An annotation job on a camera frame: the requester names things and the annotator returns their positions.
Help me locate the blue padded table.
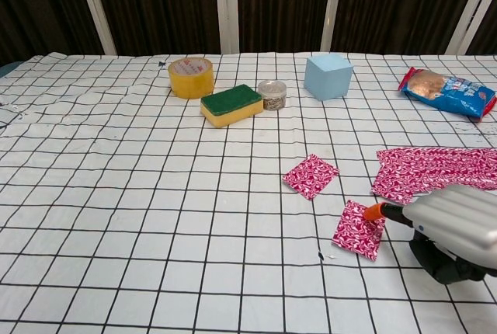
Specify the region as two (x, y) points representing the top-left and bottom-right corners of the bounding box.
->
(0, 61), (25, 78)

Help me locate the small clear round jar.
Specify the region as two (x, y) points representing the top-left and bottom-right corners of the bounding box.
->
(257, 79), (288, 112)

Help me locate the blue red snack bag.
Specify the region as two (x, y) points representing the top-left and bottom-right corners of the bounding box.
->
(398, 66), (497, 119)

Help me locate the white black-checked tablecloth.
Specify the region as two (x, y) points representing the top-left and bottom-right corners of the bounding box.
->
(0, 50), (497, 334)

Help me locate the yellow packing tape roll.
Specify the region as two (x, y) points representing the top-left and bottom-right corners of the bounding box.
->
(167, 57), (216, 99)

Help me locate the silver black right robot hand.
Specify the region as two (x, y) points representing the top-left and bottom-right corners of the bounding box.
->
(362, 185), (497, 285)

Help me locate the yellow sponge green scouring pad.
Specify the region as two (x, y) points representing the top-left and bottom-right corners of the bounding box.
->
(200, 84), (263, 130)

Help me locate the light blue cube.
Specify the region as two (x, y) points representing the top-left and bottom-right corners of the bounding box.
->
(303, 53), (354, 102)

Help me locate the white partition post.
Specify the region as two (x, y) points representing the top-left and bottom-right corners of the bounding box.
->
(317, 0), (347, 54)
(214, 0), (240, 54)
(445, 0), (497, 55)
(72, 0), (118, 56)

